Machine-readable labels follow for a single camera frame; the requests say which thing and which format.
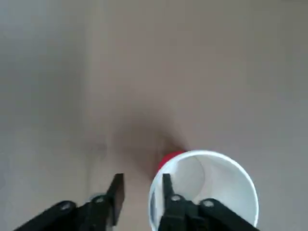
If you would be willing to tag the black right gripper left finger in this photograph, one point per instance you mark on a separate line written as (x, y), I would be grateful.
(106, 204)

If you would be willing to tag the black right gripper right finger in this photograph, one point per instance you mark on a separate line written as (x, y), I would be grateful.
(175, 209)

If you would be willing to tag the red paper cup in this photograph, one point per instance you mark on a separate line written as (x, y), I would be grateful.
(216, 173)

